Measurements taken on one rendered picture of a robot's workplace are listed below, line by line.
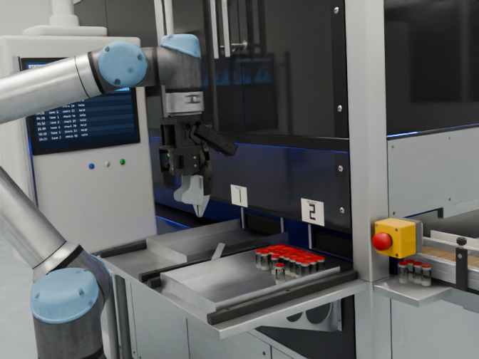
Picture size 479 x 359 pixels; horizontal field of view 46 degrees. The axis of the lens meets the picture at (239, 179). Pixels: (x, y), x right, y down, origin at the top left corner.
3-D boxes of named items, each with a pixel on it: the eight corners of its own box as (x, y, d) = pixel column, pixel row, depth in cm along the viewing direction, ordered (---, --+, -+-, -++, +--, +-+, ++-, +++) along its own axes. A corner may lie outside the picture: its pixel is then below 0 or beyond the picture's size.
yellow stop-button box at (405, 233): (396, 246, 130) (395, 215, 128) (422, 252, 124) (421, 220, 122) (373, 253, 125) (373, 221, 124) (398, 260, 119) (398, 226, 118)
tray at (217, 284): (274, 257, 154) (273, 244, 153) (340, 281, 132) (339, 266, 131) (161, 286, 136) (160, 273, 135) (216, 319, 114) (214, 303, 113)
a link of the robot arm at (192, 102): (192, 92, 117) (211, 90, 110) (193, 114, 118) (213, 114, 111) (158, 94, 113) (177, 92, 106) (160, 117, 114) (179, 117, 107)
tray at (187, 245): (240, 228, 188) (239, 218, 188) (288, 243, 167) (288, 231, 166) (147, 248, 170) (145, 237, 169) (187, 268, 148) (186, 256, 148)
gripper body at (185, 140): (160, 175, 115) (155, 116, 113) (196, 169, 119) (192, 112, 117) (177, 179, 108) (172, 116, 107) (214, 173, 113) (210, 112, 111)
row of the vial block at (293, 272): (268, 263, 148) (267, 246, 147) (313, 280, 133) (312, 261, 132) (261, 265, 147) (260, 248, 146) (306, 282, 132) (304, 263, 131)
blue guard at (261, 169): (85, 165, 293) (82, 131, 291) (352, 229, 132) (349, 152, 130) (85, 166, 293) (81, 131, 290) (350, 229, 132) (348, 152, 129)
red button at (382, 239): (382, 246, 124) (382, 229, 124) (396, 250, 121) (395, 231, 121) (370, 249, 122) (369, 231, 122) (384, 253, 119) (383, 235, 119)
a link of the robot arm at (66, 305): (28, 366, 97) (18, 291, 95) (46, 333, 110) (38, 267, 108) (99, 359, 98) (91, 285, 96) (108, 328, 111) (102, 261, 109)
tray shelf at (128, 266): (232, 231, 193) (232, 226, 192) (390, 281, 135) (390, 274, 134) (97, 261, 167) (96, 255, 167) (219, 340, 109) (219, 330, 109)
